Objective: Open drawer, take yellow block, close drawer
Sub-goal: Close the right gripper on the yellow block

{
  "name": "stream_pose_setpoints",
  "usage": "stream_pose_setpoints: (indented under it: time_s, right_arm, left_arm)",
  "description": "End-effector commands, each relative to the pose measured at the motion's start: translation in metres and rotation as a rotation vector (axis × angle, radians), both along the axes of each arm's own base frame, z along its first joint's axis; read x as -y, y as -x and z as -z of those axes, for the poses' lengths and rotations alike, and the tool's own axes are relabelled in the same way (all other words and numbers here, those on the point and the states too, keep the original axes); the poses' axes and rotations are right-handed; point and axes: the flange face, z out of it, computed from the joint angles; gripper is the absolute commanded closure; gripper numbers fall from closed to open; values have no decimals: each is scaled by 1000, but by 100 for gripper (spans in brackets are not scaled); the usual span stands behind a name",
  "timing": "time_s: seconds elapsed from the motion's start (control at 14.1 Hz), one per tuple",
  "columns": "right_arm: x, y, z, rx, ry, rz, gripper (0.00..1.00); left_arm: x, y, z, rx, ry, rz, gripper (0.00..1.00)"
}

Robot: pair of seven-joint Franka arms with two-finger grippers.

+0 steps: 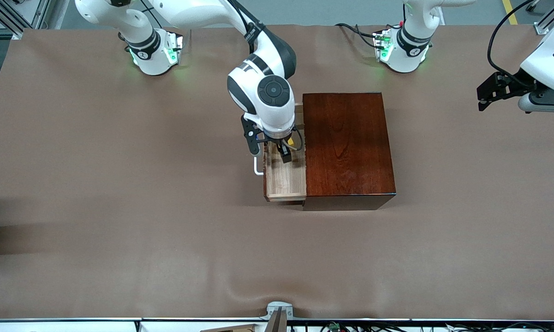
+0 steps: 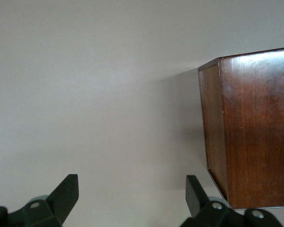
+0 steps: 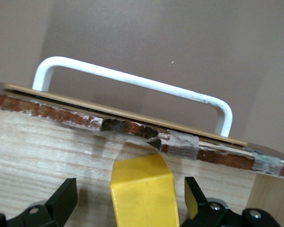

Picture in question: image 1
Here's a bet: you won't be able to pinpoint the wooden drawer with white handle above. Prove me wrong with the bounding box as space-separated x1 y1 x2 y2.
254 104 308 202

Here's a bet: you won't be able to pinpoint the dark brown wooden cabinet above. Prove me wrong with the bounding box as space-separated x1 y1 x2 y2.
302 92 396 211

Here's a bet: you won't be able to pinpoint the yellow floor tape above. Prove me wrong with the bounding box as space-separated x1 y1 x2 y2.
502 0 518 25

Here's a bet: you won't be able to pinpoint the brown table cloth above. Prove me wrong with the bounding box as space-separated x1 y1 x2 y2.
0 24 554 321

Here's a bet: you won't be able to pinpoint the brown cardboard piece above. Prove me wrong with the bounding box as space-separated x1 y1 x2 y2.
198 324 259 332

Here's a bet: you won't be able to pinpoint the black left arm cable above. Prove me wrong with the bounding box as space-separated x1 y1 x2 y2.
487 0 542 88

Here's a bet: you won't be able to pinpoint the black left base cables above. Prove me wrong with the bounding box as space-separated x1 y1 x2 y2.
335 22 388 49

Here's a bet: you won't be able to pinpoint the grey metal clamp bracket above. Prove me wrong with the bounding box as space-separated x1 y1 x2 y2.
260 301 294 332

